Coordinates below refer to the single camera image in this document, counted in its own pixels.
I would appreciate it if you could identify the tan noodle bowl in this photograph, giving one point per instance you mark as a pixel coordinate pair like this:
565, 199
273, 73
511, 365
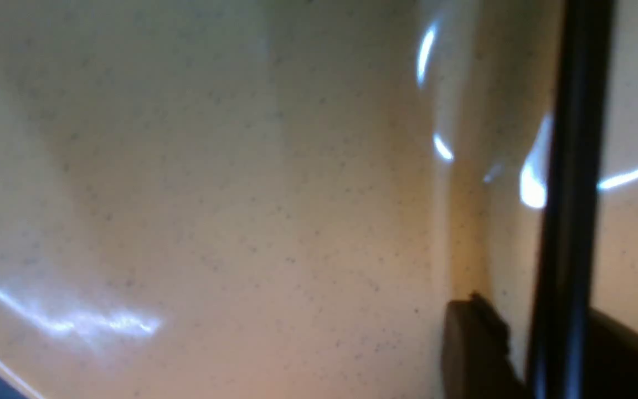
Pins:
265, 199

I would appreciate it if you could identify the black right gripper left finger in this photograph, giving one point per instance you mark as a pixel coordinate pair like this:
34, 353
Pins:
475, 358

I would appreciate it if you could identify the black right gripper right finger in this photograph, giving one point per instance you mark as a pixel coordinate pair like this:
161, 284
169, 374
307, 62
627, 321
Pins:
611, 358

